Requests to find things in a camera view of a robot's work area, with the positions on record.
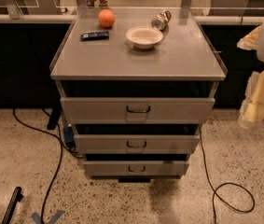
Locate black cable right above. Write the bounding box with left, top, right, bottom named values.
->
left=199, top=130, right=256, bottom=224

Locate blue power box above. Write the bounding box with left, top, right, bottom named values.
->
left=63, top=126, right=75, bottom=147

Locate white bowl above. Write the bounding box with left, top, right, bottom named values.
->
left=126, top=26, right=163, bottom=49

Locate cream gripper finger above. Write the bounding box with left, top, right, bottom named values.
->
left=237, top=26, right=260, bottom=50

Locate orange fruit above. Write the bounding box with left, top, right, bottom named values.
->
left=98, top=9, right=115, bottom=28

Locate grey middle drawer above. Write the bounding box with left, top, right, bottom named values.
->
left=75, top=134, right=199, bottom=154

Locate dark blue snack bar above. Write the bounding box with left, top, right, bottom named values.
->
left=80, top=31, right=109, bottom=41

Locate black cable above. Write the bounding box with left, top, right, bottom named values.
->
left=12, top=108, right=83, bottom=224
left=199, top=130, right=256, bottom=224

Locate blue tape cross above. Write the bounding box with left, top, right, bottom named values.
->
left=30, top=209, right=66, bottom=224

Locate long dark counter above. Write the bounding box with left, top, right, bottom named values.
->
left=0, top=23, right=264, bottom=108

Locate grey metal drawer cabinet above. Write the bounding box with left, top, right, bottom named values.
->
left=51, top=7, right=227, bottom=179

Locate tipped soda can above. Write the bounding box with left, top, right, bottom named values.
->
left=151, top=9, right=172, bottom=31

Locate black bar on floor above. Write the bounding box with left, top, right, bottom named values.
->
left=1, top=187, right=23, bottom=224

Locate grey bottom drawer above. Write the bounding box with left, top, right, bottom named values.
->
left=83, top=161, right=189, bottom=177

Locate grey top drawer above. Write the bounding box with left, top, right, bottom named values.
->
left=61, top=97, right=215, bottom=124

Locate black cable left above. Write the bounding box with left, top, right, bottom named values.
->
left=12, top=108, right=83, bottom=224

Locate grey drawer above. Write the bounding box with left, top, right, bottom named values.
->
left=75, top=134, right=199, bottom=154
left=61, top=97, right=215, bottom=124
left=83, top=161, right=189, bottom=177

